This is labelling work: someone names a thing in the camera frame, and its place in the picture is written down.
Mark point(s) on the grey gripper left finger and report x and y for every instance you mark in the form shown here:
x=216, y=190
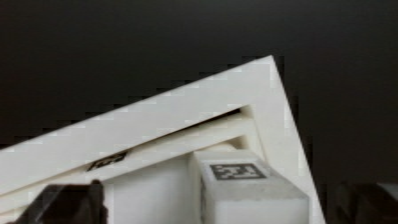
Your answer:
x=68, y=204

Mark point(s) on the white square tabletop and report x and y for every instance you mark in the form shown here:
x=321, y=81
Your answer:
x=129, y=148

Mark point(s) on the white table leg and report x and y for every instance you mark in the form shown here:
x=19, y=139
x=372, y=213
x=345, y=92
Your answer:
x=244, y=194

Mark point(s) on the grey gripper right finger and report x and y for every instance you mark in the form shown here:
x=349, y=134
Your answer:
x=367, y=203

